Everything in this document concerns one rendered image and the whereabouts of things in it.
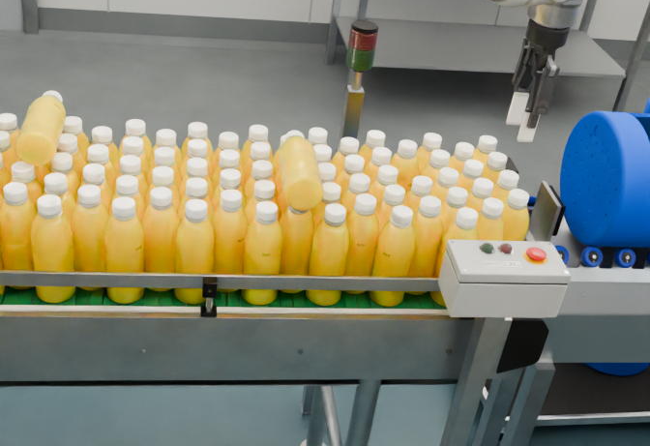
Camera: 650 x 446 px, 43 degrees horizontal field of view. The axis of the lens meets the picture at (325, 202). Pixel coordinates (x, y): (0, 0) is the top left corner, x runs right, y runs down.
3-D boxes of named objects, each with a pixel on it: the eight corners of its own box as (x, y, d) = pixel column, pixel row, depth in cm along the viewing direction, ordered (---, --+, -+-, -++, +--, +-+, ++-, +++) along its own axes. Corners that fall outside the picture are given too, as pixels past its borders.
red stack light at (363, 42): (377, 51, 189) (380, 35, 187) (350, 49, 188) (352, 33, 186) (372, 41, 194) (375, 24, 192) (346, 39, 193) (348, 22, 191)
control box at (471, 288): (556, 318, 149) (572, 274, 144) (450, 317, 146) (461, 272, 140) (538, 283, 157) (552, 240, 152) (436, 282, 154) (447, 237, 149)
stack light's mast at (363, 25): (370, 95, 195) (380, 31, 186) (344, 94, 194) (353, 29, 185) (366, 83, 200) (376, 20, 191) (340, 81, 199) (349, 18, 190)
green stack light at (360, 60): (374, 72, 192) (377, 51, 189) (347, 70, 191) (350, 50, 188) (369, 60, 197) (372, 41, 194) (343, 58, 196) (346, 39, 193)
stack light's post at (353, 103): (314, 414, 256) (365, 92, 196) (302, 414, 255) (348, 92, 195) (313, 404, 259) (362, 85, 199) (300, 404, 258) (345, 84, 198)
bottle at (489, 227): (470, 270, 175) (489, 196, 165) (495, 288, 171) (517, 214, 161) (447, 281, 171) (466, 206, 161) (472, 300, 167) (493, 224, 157)
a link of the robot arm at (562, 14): (573, -16, 153) (564, 14, 156) (526, -20, 151) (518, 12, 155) (592, 2, 146) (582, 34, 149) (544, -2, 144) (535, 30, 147)
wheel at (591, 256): (604, 246, 173) (599, 246, 175) (584, 246, 173) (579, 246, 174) (605, 267, 173) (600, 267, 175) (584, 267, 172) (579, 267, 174)
